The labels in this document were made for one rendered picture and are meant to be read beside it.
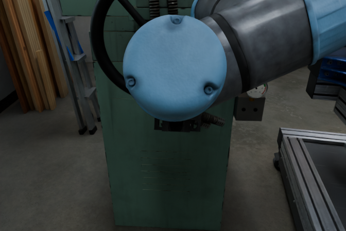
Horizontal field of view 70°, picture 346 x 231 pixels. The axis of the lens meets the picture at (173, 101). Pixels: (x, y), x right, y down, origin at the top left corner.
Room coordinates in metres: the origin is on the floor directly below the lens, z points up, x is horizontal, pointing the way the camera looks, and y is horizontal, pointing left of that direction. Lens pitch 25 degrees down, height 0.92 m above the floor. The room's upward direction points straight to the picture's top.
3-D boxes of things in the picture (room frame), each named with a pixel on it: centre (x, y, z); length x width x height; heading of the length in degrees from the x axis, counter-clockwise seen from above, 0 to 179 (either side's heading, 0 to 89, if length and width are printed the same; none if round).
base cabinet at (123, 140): (1.01, 0.01, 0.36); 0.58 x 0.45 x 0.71; 176
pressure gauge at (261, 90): (0.66, -0.23, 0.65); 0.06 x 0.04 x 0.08; 86
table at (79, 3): (0.78, 0.01, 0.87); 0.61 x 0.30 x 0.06; 86
